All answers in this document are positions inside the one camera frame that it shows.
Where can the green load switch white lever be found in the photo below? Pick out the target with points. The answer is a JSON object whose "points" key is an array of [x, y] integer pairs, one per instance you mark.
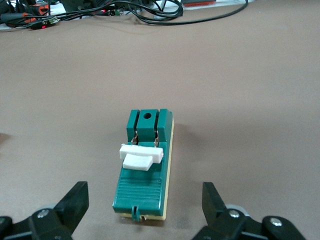
{"points": [[140, 190]]}

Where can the small white device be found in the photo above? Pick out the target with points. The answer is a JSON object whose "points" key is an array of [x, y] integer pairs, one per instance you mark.
{"points": [[163, 5]]}

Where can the red flat object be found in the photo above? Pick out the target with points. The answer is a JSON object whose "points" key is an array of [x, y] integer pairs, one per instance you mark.
{"points": [[197, 3]]}

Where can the orange black device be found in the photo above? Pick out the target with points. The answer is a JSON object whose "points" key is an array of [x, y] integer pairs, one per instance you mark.
{"points": [[41, 8]]}

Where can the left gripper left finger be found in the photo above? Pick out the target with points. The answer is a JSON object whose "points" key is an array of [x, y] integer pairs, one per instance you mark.
{"points": [[77, 202]]}

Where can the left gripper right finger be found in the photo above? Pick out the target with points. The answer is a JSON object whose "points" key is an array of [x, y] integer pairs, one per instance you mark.
{"points": [[212, 202]]}

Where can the brown paper table cover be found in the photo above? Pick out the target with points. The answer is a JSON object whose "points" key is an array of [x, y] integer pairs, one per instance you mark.
{"points": [[250, 100]]}

